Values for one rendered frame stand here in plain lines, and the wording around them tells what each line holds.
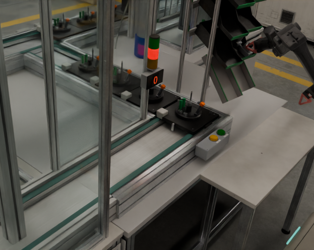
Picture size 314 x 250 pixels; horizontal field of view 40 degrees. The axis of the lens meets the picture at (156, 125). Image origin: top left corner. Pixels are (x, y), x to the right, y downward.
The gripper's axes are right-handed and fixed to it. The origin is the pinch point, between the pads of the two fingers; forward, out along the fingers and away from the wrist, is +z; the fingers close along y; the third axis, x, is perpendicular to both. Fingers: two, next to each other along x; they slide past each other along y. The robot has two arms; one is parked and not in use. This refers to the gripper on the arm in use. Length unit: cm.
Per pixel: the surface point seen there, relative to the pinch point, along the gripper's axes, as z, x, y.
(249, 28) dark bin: -3.5, -10.0, 1.0
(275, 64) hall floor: 152, 81, -256
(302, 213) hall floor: 14, 135, -41
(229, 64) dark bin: 1.7, 4.6, 17.5
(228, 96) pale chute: 7.6, 23.2, 17.2
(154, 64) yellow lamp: 8, -10, 64
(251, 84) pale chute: 6.4, 23.4, -3.8
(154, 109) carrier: 27, 16, 55
